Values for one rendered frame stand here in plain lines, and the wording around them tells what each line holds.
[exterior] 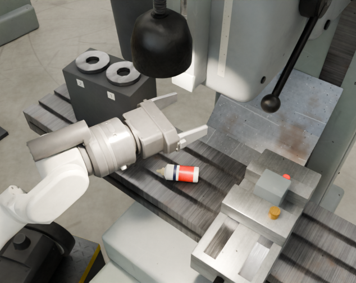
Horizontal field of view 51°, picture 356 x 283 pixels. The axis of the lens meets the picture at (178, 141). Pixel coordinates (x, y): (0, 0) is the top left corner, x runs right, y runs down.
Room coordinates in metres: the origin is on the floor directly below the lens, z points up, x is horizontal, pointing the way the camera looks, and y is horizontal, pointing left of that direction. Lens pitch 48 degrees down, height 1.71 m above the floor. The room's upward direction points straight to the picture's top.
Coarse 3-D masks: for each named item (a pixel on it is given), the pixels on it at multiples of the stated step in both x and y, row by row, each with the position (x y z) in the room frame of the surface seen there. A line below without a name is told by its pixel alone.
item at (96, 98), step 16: (80, 64) 0.80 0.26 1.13; (96, 64) 0.80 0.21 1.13; (112, 64) 0.82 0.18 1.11; (128, 64) 0.80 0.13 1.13; (80, 80) 0.76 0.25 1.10; (96, 80) 0.75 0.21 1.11; (112, 80) 0.73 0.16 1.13; (128, 80) 0.73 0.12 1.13; (144, 80) 0.75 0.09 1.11; (80, 96) 0.77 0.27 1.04; (96, 96) 0.74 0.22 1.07; (112, 96) 0.71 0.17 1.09; (128, 96) 0.69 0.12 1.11; (144, 96) 0.74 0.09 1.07; (80, 112) 0.78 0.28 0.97; (96, 112) 0.75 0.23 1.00; (112, 112) 0.72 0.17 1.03
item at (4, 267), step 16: (16, 240) 0.54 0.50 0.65; (32, 240) 0.56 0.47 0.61; (48, 240) 0.57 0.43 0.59; (0, 256) 0.51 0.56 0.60; (16, 256) 0.51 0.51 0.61; (32, 256) 0.51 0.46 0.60; (48, 256) 0.53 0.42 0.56; (0, 272) 0.46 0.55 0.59; (16, 272) 0.46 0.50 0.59; (32, 272) 0.47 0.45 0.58; (48, 272) 0.50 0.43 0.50
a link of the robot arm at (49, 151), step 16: (64, 128) 0.41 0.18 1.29; (80, 128) 0.41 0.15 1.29; (96, 128) 0.43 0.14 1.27; (32, 144) 0.37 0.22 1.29; (48, 144) 0.38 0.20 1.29; (64, 144) 0.38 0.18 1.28; (80, 144) 0.40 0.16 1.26; (96, 144) 0.40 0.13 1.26; (48, 160) 0.37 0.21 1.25; (64, 160) 0.37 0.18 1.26; (80, 160) 0.37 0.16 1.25; (96, 160) 0.38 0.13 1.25
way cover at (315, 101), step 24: (288, 96) 0.80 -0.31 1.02; (312, 96) 0.77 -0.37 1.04; (336, 96) 0.74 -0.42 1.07; (216, 120) 0.82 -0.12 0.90; (240, 120) 0.80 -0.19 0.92; (264, 120) 0.78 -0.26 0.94; (288, 120) 0.76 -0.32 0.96; (312, 120) 0.73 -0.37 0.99; (216, 144) 0.75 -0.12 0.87; (240, 144) 0.74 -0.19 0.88; (264, 144) 0.72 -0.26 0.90; (288, 144) 0.70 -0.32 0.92; (312, 144) 0.68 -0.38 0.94
